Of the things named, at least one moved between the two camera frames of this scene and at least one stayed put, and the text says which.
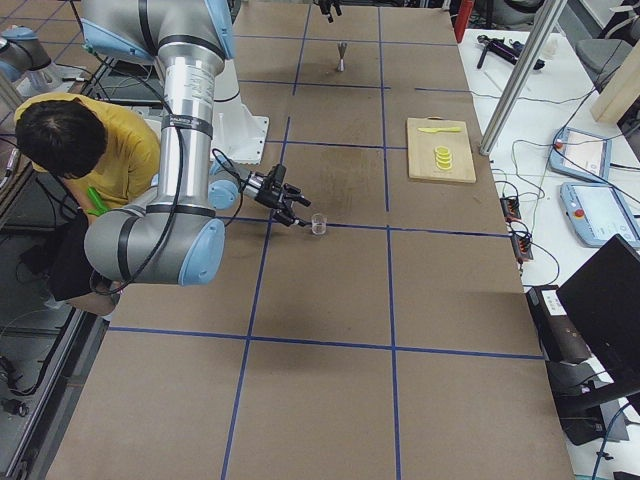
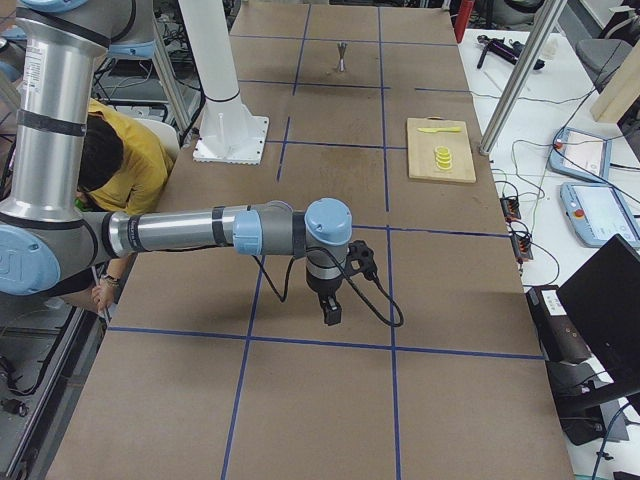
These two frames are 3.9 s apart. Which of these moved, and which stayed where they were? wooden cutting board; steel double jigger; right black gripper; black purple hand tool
Moved: right black gripper
Stayed: wooden cutting board; black purple hand tool; steel double jigger
